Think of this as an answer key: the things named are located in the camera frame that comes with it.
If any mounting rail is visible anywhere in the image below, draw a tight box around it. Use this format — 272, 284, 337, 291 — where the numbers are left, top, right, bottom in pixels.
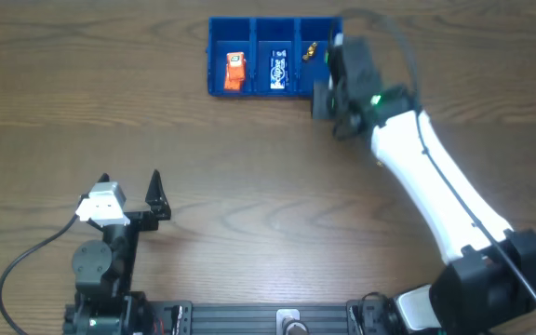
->
62, 300, 436, 335

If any blue tray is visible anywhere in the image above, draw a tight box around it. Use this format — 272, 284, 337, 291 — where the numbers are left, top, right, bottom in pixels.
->
206, 16, 345, 99

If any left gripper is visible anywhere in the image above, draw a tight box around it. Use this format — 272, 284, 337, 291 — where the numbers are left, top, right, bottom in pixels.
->
96, 168, 173, 233

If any blue candy pack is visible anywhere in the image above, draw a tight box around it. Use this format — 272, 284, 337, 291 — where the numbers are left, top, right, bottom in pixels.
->
269, 48, 288, 91

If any orange candy box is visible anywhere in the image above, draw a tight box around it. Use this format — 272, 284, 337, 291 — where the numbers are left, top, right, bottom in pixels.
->
225, 51, 248, 82
222, 69, 245, 93

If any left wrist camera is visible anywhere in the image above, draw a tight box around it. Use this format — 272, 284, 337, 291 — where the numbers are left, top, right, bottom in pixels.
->
74, 181, 131, 228

